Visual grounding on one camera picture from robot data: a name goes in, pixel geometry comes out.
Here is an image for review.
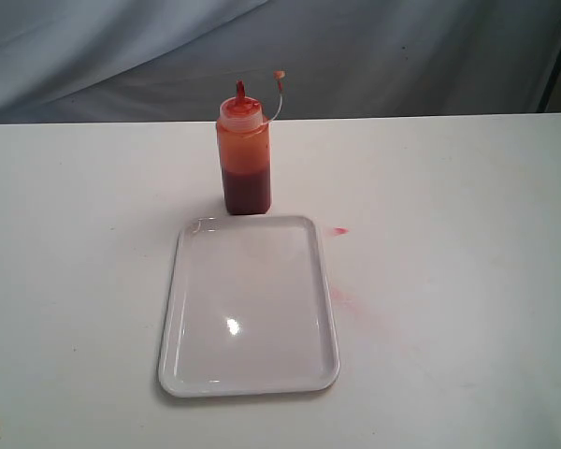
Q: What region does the white rectangular plastic tray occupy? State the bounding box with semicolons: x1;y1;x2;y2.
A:
158;215;340;398

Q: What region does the black tripod stand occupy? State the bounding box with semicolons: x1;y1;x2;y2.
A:
535;16;561;114

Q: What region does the grey backdrop cloth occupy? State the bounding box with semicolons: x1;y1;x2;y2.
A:
0;1;561;123

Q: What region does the red sauce squeeze bottle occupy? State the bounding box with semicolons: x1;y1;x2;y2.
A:
215;71;285;215

